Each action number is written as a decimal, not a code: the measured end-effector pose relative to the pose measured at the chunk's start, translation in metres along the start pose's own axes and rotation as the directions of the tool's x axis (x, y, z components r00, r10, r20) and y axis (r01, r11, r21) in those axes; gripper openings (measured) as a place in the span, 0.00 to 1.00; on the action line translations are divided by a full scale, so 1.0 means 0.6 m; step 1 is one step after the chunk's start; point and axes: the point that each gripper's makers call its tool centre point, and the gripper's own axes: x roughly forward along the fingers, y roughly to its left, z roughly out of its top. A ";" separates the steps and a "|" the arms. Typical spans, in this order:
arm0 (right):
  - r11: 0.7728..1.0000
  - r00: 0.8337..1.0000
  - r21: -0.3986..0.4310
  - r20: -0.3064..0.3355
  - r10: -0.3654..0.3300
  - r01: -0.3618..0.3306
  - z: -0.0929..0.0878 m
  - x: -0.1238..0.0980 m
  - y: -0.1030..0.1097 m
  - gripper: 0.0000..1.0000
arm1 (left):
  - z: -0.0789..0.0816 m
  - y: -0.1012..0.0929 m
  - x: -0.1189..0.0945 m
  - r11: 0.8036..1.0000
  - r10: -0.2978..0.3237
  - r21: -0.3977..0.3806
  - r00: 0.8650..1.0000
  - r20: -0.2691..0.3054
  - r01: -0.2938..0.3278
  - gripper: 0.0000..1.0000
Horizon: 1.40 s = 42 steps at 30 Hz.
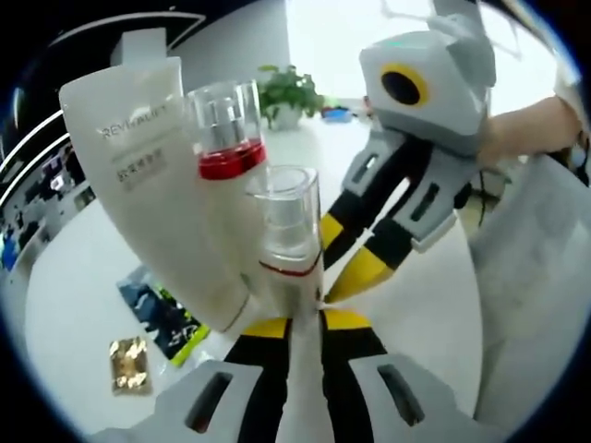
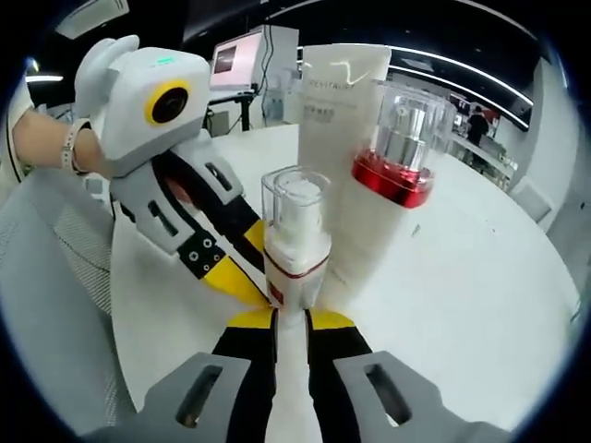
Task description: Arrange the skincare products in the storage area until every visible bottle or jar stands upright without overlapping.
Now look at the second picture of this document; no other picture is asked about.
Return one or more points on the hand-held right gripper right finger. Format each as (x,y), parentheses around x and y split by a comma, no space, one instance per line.
(351,397)

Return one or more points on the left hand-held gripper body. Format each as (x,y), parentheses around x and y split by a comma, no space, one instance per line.
(129,101)

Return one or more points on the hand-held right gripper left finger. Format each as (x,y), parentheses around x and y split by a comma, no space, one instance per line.
(231,392)

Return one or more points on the small white skincare bottle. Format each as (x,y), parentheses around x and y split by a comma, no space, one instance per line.
(295,258)

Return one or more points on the white skincare tube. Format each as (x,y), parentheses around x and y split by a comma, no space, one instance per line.
(332,138)

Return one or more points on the red collar white skincare bottle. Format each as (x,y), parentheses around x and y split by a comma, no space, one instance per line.
(392,182)

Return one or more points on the person's left hand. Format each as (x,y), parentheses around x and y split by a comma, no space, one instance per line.
(92,154)

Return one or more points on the beige wristwatch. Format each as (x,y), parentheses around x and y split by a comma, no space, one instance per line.
(69,147)

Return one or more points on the ceiling air conditioner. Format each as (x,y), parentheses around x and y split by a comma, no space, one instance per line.
(92,16)

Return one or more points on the computer monitor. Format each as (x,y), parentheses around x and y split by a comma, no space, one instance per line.
(237,60)

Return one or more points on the grey mesh office chair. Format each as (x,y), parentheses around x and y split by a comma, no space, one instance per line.
(55,277)

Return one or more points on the white printed shirt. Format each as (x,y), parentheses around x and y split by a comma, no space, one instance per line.
(16,166)

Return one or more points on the white office chair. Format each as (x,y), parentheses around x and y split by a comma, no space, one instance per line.
(531,198)

